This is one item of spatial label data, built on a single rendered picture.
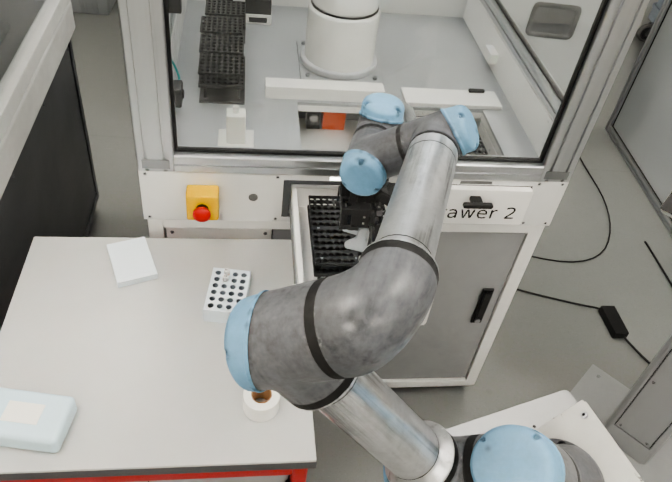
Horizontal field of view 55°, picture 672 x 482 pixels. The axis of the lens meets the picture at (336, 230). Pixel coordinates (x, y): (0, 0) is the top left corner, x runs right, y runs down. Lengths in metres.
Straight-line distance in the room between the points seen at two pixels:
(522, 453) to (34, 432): 0.80
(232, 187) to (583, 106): 0.81
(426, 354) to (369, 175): 1.16
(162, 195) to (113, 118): 1.90
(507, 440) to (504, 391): 1.39
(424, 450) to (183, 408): 0.51
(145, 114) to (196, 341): 0.48
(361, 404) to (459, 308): 1.13
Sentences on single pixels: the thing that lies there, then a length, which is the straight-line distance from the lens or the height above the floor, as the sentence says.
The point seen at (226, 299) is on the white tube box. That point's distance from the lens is 1.40.
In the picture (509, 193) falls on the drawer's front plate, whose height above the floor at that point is 0.92.
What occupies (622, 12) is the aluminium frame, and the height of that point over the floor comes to 1.38.
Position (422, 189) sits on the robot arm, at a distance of 0.83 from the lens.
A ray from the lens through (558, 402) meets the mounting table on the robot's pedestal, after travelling 1.44.
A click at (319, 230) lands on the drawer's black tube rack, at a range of 1.41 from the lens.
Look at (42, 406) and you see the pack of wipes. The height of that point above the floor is 0.81.
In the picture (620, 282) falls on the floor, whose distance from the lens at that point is 2.97.
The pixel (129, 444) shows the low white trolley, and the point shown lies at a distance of 1.26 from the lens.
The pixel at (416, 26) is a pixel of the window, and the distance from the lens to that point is 1.34.
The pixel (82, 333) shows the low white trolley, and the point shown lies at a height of 0.76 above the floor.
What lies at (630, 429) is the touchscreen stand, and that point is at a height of 0.15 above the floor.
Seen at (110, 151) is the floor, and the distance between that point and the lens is 3.18.
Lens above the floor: 1.85
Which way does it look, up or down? 42 degrees down
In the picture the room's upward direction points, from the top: 9 degrees clockwise
